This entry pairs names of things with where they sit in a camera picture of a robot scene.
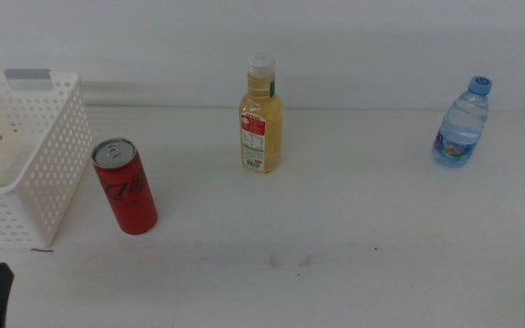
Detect red cola can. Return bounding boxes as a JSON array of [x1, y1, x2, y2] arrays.
[[91, 137, 159, 237]]

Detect yellow tea bottle white cap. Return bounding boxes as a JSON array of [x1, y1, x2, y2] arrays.
[[238, 53, 285, 174]]

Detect small water bottle blue cap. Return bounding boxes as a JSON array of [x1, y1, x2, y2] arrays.
[[430, 75, 494, 169]]

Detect white perforated plastic basket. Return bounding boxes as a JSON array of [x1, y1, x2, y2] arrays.
[[0, 67, 94, 250]]

